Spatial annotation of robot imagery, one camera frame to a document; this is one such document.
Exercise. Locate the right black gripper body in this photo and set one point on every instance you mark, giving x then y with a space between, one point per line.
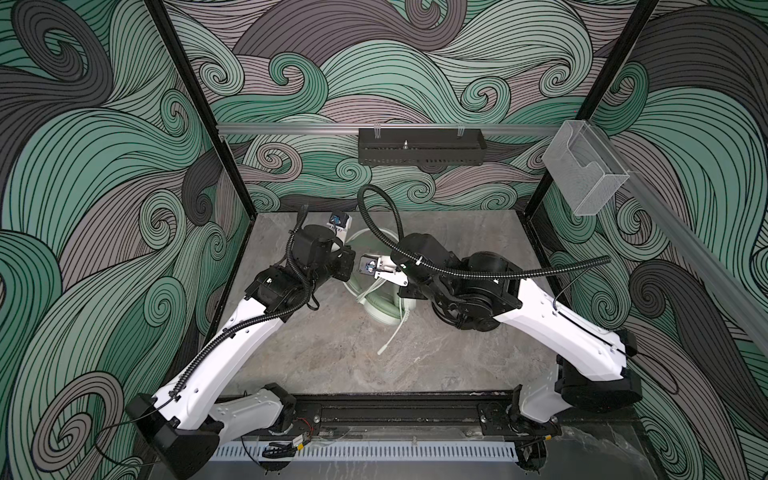
422 287

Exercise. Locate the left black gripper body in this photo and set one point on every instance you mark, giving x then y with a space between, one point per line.
341 265

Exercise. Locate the mint green headphones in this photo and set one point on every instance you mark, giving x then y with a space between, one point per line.
380 299

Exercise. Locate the black headphones with blue band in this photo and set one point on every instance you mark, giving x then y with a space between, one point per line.
474 314

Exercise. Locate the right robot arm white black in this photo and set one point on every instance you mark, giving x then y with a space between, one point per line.
484 291

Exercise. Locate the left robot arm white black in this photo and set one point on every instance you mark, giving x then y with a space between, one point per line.
184 422

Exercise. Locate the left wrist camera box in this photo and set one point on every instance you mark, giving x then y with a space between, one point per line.
339 223

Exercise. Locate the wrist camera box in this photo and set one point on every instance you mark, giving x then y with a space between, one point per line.
382 267
339 223

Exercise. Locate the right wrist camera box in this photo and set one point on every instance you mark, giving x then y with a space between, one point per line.
382 267

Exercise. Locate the black perforated wall tray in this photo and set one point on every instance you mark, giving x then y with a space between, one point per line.
431 148

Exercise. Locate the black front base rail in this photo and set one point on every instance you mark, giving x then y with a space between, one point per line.
487 409

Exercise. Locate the aluminium horizontal rail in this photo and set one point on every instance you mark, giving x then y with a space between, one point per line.
333 128

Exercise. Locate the clear plastic wall bin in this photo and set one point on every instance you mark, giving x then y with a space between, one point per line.
585 166

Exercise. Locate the black frame post left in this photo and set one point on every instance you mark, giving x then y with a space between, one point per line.
175 49

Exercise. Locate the black frame post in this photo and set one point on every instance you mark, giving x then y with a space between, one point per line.
615 60
175 49

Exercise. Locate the white slotted cable duct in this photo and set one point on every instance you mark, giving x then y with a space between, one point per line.
369 451

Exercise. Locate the black frame post right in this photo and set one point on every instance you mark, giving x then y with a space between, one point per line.
615 60

